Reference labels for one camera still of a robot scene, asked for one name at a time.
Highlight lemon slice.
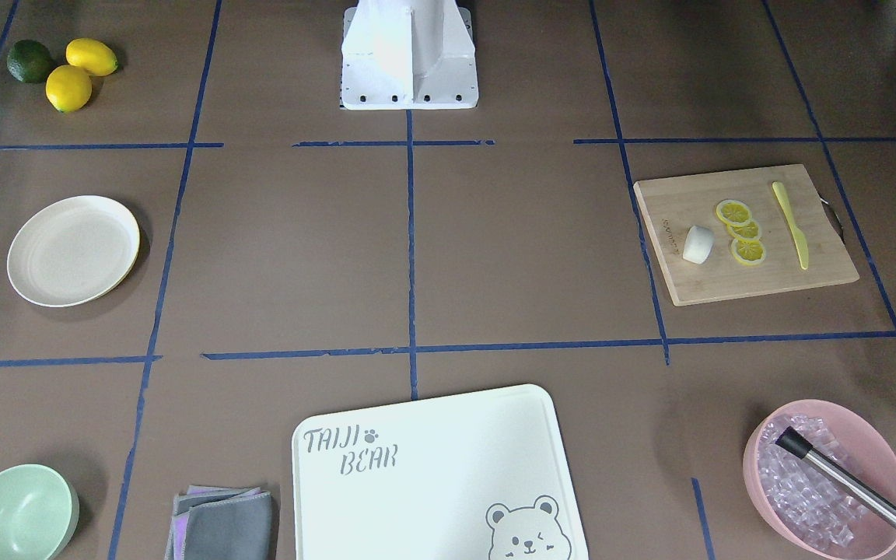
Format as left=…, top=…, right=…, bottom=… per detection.
left=726, top=219, right=761, bottom=243
left=730, top=239, right=768, bottom=266
left=715, top=199, right=753, bottom=227

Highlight lemon slice bottom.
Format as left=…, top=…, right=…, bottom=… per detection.
left=730, top=239, right=768, bottom=266

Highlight cream round plate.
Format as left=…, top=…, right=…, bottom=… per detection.
left=6, top=195, right=142, bottom=308

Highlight pink bowl with ice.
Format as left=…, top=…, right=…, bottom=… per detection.
left=743, top=400, right=896, bottom=559

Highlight yellow lemon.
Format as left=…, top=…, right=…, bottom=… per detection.
left=65, top=37, right=120, bottom=77
left=45, top=65, right=93, bottom=114

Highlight yellow lemon upper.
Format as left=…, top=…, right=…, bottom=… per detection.
left=65, top=37, right=120, bottom=77

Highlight metal black-tipped tongs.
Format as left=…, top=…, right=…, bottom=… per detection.
left=774, top=426, right=896, bottom=529

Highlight yellow plastic knife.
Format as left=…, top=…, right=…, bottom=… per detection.
left=771, top=181, right=810, bottom=271

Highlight yellow lemon lower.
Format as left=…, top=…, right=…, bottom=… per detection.
left=45, top=65, right=93, bottom=114

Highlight green lime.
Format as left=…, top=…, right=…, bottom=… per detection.
left=6, top=40, right=54, bottom=84

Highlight green bowl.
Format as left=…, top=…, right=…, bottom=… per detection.
left=0, top=464, right=79, bottom=559

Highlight lemon slice top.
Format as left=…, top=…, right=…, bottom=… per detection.
left=715, top=199, right=753, bottom=227

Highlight lemon slice middle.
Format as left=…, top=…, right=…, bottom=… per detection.
left=726, top=219, right=761, bottom=243

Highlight grey folded cloth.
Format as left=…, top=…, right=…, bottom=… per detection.
left=164, top=485, right=274, bottom=559

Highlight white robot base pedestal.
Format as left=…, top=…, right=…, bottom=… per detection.
left=339, top=1, right=480, bottom=111

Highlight white steamed bun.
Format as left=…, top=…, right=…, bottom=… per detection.
left=682, top=226, right=715, bottom=264

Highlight white bear tray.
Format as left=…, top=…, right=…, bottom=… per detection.
left=292, top=385, right=588, bottom=559

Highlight wooden cutting board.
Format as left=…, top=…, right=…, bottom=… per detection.
left=634, top=164, right=859, bottom=307

